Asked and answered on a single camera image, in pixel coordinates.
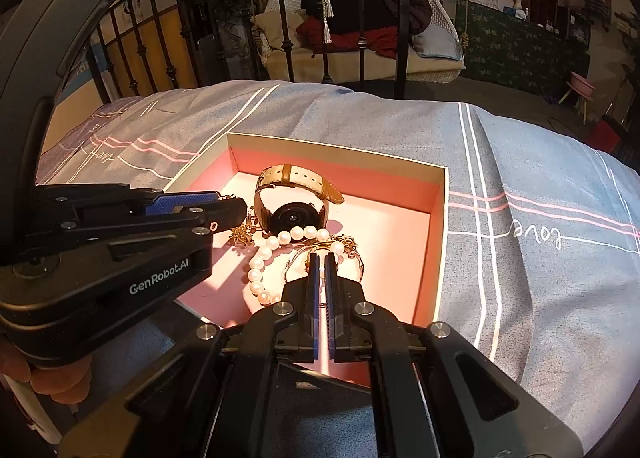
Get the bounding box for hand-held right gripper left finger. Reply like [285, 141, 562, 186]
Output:
[60, 252, 325, 458]

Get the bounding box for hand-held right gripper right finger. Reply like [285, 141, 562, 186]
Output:
[325, 252, 585, 458]

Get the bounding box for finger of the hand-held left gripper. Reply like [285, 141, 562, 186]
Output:
[35, 185, 232, 225]
[15, 197, 249, 267]

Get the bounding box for gold chain necklace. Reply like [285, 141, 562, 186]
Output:
[227, 194, 262, 248]

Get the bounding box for thin gold bangle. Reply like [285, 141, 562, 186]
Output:
[284, 237, 367, 285]

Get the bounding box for white pearl bracelet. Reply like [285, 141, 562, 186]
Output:
[248, 225, 347, 307]

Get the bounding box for wrist watch with beige strap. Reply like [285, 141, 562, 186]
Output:
[253, 164, 347, 235]

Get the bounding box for box with pink inside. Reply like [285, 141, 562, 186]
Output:
[162, 133, 449, 389]

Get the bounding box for person's left hand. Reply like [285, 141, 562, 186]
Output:
[0, 343, 94, 405]

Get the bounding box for pile of dark clothes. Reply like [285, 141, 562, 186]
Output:
[296, 0, 435, 58]

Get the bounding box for white wicker hanging chair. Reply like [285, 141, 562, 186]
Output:
[251, 0, 467, 85]

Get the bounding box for green patterned counter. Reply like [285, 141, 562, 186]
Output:
[440, 0, 592, 95]

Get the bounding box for pink stool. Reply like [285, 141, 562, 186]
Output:
[558, 71, 599, 120]

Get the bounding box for black iron bed frame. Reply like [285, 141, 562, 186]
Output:
[82, 0, 417, 101]

